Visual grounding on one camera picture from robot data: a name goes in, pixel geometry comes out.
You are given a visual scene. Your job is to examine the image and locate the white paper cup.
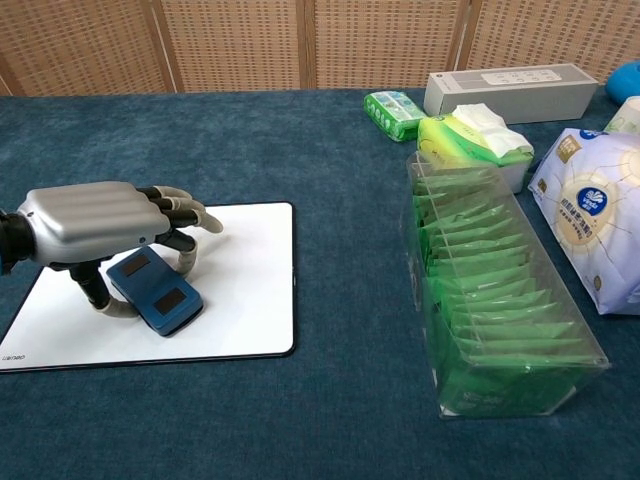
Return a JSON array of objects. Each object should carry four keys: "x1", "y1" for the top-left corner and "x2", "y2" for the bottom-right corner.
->
[{"x1": 603, "y1": 95, "x2": 640, "y2": 135}]

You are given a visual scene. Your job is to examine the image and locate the white drawing board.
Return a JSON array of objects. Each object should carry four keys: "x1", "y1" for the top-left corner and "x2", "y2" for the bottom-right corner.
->
[{"x1": 0, "y1": 200, "x2": 296, "y2": 374}]

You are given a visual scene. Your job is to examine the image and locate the teal blue tablecloth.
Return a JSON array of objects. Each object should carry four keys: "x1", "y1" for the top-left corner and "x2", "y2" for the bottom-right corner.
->
[{"x1": 0, "y1": 84, "x2": 640, "y2": 480}]

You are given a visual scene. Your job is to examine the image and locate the bamboo folding screen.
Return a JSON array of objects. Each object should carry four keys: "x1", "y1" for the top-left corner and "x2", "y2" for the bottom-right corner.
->
[{"x1": 0, "y1": 0, "x2": 640, "y2": 97}]

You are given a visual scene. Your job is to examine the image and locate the green wet wipes pack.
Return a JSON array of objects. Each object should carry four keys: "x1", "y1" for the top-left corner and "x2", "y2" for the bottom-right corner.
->
[{"x1": 363, "y1": 90, "x2": 429, "y2": 144}]

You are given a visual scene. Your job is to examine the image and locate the blue detergent bottle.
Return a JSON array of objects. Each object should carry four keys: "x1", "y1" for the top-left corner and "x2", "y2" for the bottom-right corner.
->
[{"x1": 604, "y1": 60, "x2": 640, "y2": 106}]

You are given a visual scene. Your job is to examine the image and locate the blue whiteboard eraser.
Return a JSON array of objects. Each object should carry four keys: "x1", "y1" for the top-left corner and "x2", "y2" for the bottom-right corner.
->
[{"x1": 105, "y1": 246, "x2": 205, "y2": 339}]

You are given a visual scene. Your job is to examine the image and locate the green yellow tissue pack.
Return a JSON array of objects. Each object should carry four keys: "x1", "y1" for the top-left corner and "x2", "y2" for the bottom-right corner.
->
[{"x1": 416, "y1": 103, "x2": 535, "y2": 194}]

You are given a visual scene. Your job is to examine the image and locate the lilac white tissue pack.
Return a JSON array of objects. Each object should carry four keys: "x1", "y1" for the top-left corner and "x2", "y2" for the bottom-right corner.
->
[{"x1": 527, "y1": 127, "x2": 640, "y2": 316}]

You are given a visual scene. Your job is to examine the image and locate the clear box green sachets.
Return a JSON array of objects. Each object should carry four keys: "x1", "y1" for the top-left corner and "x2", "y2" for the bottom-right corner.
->
[{"x1": 403, "y1": 149, "x2": 611, "y2": 420}]

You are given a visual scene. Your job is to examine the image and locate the grey power strip box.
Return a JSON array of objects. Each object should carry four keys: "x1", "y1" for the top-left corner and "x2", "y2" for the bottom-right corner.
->
[{"x1": 423, "y1": 63, "x2": 600, "y2": 125}]

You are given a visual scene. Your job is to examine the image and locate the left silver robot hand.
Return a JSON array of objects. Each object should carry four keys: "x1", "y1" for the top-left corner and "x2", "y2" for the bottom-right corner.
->
[{"x1": 16, "y1": 181, "x2": 225, "y2": 319}]

